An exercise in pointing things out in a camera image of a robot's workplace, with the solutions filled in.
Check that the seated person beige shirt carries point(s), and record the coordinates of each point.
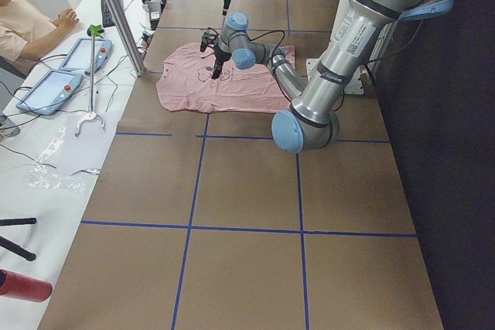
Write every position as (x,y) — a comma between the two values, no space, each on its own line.
(26,33)

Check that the blue teach pendant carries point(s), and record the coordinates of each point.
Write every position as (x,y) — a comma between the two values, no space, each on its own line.
(78,58)
(50,93)

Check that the pink printed t-shirt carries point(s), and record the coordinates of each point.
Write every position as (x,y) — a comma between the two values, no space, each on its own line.
(187,84)

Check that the upper blue teach pendant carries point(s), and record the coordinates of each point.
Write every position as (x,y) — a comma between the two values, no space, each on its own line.
(78,58)

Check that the lower blue teach pendant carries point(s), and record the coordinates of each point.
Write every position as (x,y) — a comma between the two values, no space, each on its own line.
(50,93)

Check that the black keyboard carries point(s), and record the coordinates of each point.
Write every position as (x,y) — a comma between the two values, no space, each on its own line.
(106,16)

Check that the clear plastic bag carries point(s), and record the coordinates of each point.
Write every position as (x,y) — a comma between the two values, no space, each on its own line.
(45,173)

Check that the person's hand on table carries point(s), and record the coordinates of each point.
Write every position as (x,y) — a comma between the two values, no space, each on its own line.
(67,18)

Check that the aluminium frame post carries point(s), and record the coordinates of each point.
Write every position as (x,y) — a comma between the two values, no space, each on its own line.
(124,31)

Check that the metal reacher grabber tool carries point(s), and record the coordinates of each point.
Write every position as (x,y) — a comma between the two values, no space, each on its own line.
(91,115)

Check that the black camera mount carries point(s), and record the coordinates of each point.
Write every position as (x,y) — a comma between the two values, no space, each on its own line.
(208,39)

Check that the black small tripod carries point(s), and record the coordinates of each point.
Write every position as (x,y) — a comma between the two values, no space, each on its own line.
(14,241)

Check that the black box with label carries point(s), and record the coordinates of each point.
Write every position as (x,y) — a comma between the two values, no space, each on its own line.
(154,10)

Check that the red cylinder bottle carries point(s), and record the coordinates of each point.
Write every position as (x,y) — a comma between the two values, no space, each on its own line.
(18,286)

